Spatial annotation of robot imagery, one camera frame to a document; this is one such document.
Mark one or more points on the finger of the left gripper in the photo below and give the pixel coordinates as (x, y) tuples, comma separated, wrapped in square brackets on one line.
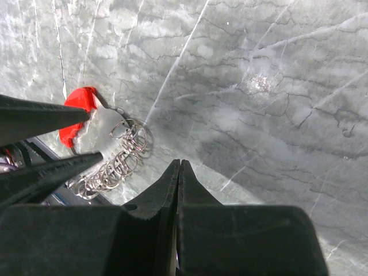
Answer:
[(21, 119), (32, 185)]

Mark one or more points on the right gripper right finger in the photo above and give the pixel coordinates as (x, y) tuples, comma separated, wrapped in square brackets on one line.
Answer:
[(218, 239)]

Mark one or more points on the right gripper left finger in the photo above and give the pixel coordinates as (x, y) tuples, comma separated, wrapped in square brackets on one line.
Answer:
[(136, 238)]

